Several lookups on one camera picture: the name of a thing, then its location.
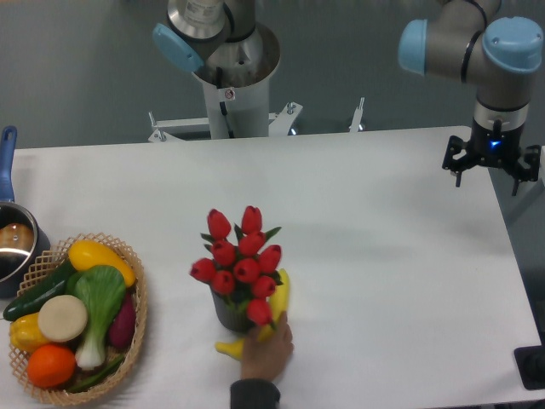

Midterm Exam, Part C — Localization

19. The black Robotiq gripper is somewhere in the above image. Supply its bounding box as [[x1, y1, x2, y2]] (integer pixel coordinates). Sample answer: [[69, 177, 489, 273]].
[[442, 119, 542, 196]]

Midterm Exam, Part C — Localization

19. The yellow banana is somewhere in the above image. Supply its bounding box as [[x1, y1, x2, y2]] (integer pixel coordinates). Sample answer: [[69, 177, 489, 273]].
[[215, 268, 290, 361]]

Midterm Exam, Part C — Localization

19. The red tulip bouquet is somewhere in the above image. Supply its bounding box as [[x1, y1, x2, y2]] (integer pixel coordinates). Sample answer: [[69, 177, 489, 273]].
[[189, 205, 283, 329]]

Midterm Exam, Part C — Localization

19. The dark grey ribbed vase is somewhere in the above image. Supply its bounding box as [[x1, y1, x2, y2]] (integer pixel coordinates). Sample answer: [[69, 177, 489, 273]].
[[211, 291, 255, 333]]

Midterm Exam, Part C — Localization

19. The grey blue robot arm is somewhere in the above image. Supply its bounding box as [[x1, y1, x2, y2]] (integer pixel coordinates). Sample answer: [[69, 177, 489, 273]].
[[152, 1, 544, 185]]

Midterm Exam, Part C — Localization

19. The dark grey sleeve forearm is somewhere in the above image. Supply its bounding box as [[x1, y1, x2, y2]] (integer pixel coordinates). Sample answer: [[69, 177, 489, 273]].
[[230, 378, 281, 409]]

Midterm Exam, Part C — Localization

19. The person's hand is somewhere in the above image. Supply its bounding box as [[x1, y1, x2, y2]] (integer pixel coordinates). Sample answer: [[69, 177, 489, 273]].
[[240, 311, 294, 382]]

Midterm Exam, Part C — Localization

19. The black device at edge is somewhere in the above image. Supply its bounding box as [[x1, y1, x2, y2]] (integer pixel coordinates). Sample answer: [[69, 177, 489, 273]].
[[513, 345, 544, 390]]

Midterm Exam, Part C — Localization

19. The purple sweet potato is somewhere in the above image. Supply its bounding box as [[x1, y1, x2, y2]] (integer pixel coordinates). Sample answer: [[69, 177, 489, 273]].
[[107, 293, 136, 349]]

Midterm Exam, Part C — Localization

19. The green bok choy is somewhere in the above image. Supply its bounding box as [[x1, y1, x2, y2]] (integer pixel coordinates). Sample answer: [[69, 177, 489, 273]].
[[66, 265, 126, 371]]

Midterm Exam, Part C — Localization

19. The yellow squash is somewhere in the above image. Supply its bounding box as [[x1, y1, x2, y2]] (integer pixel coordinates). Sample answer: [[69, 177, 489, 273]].
[[68, 239, 136, 288]]

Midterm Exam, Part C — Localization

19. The green chili pepper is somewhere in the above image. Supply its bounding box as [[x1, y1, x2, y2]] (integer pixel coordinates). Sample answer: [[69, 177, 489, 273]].
[[66, 354, 125, 394]]

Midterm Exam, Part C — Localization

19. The beige round bun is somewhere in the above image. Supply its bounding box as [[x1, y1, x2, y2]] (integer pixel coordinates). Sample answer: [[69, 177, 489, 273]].
[[38, 295, 88, 343]]

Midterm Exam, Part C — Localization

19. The woven wicker basket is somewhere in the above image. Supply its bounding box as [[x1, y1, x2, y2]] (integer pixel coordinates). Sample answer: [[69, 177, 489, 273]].
[[7, 233, 148, 407]]

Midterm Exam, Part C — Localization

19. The dark green cucumber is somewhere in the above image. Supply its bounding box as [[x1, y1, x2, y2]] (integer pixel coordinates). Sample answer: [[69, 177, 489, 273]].
[[3, 260, 76, 322]]

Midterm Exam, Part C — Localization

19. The orange fruit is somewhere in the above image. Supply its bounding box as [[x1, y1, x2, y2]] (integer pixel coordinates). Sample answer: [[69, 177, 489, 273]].
[[26, 343, 76, 389]]

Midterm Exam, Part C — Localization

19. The yellow bell pepper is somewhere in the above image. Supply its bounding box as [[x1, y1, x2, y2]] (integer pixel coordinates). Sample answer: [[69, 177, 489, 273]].
[[9, 313, 51, 353]]

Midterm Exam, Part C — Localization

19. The white metal base frame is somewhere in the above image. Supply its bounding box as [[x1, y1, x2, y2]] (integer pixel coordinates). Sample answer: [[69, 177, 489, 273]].
[[147, 96, 366, 143]]

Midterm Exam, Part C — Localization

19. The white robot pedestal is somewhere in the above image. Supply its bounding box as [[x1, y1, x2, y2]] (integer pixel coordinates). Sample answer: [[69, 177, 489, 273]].
[[195, 23, 280, 140]]

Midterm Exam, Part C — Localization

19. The blue handled saucepan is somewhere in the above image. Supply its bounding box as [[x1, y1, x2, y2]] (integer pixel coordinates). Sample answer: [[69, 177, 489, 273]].
[[1, 125, 50, 299]]

